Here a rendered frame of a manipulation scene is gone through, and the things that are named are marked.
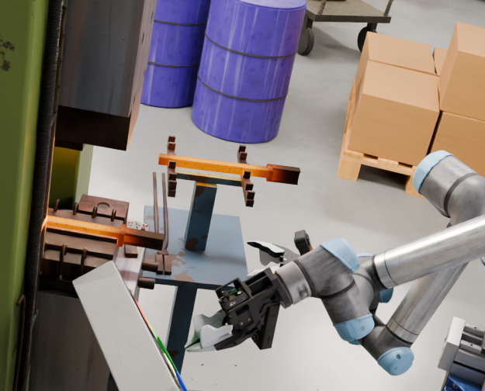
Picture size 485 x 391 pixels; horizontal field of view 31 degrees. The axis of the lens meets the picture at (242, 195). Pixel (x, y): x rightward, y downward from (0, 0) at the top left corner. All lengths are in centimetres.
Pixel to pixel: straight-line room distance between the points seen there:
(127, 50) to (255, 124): 343
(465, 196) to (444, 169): 10
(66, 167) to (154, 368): 98
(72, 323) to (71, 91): 55
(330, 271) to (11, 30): 72
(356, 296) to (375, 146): 325
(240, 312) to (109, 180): 286
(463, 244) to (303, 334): 193
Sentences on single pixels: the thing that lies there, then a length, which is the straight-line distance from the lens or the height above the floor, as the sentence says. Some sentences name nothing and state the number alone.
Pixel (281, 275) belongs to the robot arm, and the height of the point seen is 119.
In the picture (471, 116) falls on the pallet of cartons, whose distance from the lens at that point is 485.
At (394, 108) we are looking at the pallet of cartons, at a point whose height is 46.
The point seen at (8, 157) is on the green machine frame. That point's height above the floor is 137.
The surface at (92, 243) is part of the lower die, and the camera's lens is 199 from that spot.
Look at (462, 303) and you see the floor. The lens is 410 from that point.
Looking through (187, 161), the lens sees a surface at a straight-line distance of 239.
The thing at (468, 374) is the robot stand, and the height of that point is 70.
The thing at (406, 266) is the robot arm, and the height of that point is 120.
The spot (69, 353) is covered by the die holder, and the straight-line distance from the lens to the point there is 203.
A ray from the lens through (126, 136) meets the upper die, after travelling 177.
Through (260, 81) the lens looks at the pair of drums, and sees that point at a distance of 494.
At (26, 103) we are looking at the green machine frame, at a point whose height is 147.
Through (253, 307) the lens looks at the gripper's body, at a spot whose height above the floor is 114.
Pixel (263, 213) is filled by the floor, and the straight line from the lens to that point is 435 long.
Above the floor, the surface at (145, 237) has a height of 101.
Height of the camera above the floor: 204
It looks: 27 degrees down
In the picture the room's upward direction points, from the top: 12 degrees clockwise
